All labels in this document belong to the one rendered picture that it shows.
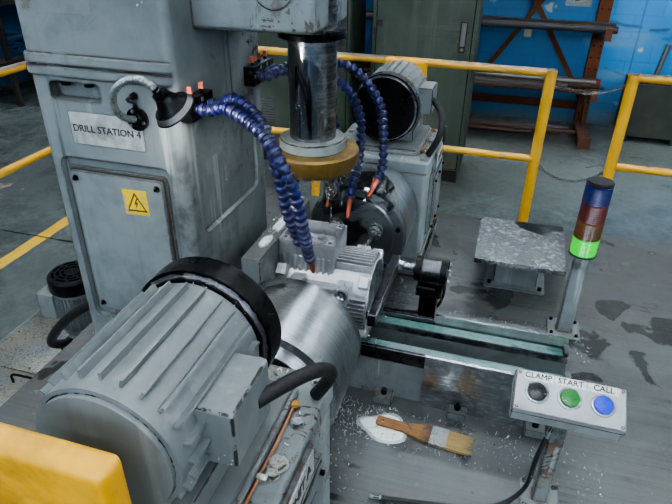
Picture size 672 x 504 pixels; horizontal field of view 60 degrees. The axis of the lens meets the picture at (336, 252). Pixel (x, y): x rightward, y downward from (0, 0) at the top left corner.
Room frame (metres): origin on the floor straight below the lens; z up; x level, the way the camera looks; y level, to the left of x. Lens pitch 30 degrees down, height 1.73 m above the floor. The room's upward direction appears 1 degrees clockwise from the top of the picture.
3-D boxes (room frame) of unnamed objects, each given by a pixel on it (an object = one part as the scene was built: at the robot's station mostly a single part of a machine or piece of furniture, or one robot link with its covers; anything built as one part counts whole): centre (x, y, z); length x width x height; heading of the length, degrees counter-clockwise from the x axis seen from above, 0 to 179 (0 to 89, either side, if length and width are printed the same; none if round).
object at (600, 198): (1.22, -0.59, 1.19); 0.06 x 0.06 x 0.04
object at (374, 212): (1.40, -0.08, 1.04); 0.41 x 0.25 x 0.25; 164
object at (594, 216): (1.22, -0.59, 1.14); 0.06 x 0.06 x 0.04
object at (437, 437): (0.86, -0.19, 0.80); 0.21 x 0.05 x 0.01; 70
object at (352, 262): (1.08, 0.01, 1.01); 0.20 x 0.19 x 0.19; 74
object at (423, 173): (1.65, -0.16, 0.99); 0.35 x 0.31 x 0.37; 164
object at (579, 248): (1.22, -0.59, 1.05); 0.06 x 0.06 x 0.04
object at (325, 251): (1.09, 0.05, 1.11); 0.12 x 0.11 x 0.07; 74
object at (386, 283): (1.08, -0.11, 1.01); 0.26 x 0.04 x 0.03; 164
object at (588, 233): (1.22, -0.59, 1.10); 0.06 x 0.06 x 0.04
